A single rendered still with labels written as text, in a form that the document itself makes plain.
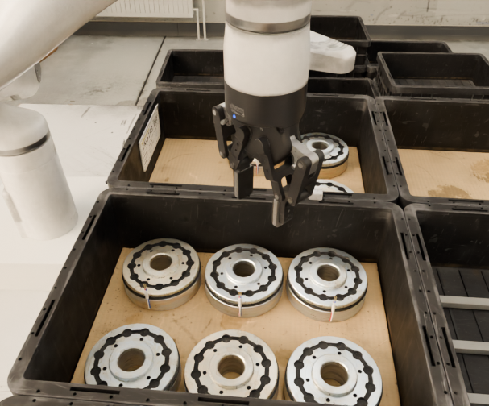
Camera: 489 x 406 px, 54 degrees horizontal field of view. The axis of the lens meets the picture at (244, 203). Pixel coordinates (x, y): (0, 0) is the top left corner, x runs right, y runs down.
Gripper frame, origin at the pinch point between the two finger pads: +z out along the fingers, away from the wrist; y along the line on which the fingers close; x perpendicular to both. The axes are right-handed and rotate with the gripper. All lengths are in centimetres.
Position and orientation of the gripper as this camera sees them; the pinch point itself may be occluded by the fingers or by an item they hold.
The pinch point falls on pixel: (262, 198)
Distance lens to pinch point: 52.4
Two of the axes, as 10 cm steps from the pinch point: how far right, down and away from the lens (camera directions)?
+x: 7.6, -4.2, 5.0
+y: 6.5, 4.9, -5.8
